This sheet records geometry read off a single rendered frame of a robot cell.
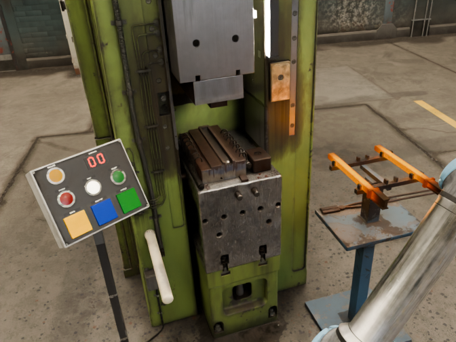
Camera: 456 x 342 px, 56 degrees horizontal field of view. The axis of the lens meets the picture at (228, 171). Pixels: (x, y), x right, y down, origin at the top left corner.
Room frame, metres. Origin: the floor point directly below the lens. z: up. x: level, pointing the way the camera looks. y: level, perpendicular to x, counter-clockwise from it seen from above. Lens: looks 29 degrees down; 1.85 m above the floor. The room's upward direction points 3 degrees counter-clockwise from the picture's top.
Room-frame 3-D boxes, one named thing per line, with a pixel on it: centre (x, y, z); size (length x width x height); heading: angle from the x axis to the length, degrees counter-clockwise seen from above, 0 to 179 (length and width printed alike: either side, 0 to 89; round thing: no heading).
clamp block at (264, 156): (1.70, -0.14, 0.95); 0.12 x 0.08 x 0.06; 16
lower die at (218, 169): (1.80, 0.08, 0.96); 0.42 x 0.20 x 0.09; 16
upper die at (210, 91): (1.80, 0.08, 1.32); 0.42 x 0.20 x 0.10; 16
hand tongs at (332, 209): (1.70, -0.72, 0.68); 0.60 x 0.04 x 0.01; 101
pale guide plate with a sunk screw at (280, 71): (1.81, -0.25, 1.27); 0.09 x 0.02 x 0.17; 106
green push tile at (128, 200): (1.33, 0.37, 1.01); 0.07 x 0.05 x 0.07; 131
